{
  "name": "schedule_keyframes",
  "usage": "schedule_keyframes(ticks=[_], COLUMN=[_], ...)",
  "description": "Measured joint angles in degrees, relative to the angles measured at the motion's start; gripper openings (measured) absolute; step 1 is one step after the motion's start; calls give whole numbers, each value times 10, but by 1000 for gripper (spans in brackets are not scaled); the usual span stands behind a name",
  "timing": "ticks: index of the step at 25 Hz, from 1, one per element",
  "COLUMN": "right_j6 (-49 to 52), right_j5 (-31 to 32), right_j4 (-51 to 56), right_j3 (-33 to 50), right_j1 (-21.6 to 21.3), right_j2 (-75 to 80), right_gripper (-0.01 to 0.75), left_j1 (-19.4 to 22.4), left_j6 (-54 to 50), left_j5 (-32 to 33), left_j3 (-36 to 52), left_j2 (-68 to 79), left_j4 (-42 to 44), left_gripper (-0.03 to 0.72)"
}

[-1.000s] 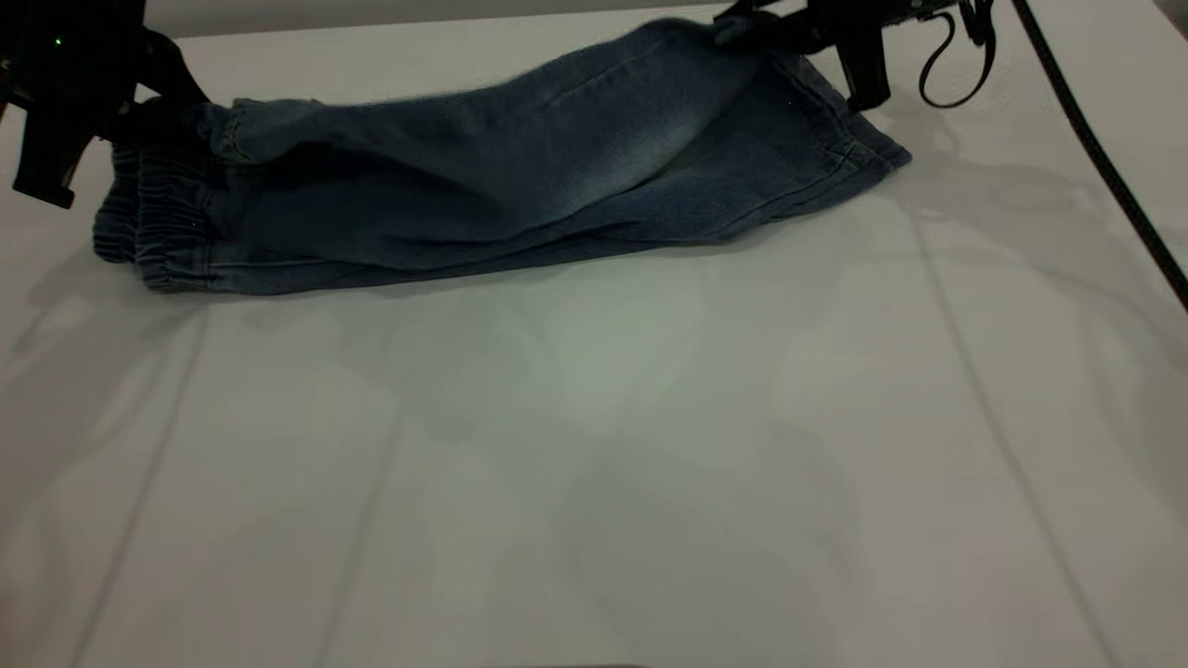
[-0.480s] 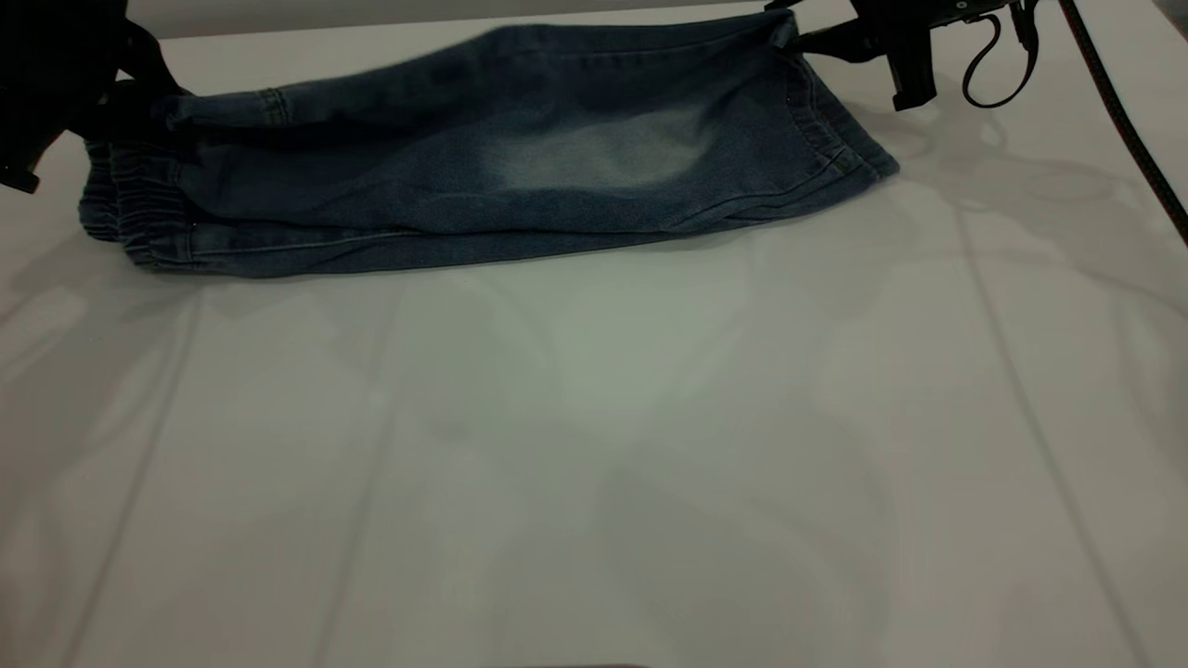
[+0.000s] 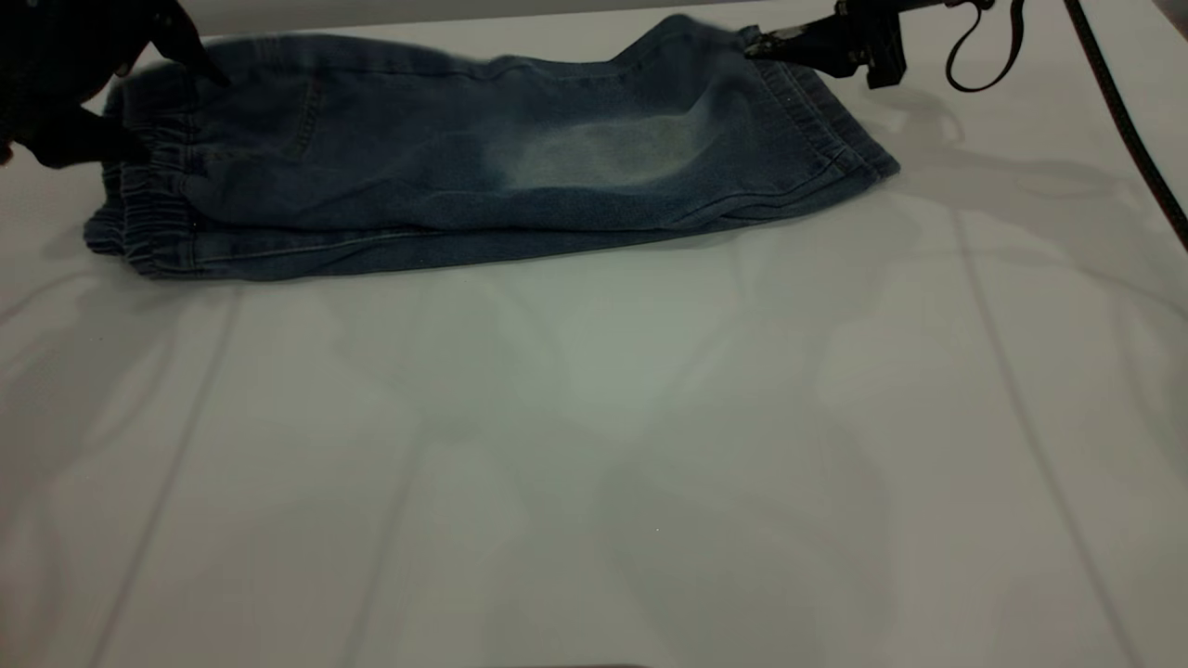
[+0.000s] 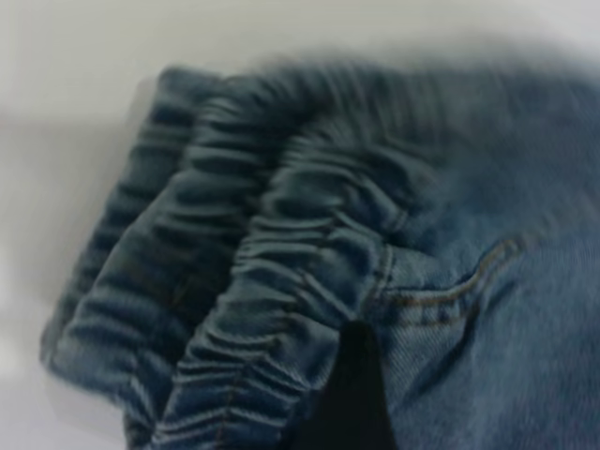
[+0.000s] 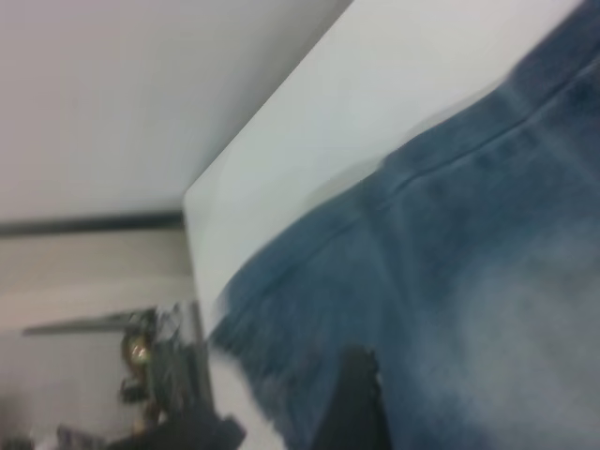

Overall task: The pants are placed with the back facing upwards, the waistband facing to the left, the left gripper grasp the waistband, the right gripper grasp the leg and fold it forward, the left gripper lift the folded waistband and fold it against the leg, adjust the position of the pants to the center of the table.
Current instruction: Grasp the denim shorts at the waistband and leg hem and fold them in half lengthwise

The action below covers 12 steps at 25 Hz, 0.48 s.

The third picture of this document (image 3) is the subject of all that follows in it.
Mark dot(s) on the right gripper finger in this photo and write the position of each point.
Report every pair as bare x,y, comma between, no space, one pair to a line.
794,53
803,32

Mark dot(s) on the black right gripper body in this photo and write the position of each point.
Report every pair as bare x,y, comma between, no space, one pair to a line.
863,42

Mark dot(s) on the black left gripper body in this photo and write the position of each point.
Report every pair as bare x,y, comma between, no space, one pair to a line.
56,65

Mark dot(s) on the blue denim shorts with print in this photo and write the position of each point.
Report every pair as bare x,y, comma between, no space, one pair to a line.
418,186

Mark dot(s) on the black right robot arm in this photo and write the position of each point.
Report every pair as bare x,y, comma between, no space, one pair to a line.
928,3

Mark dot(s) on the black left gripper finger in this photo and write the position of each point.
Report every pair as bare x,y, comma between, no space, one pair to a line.
83,141
181,42

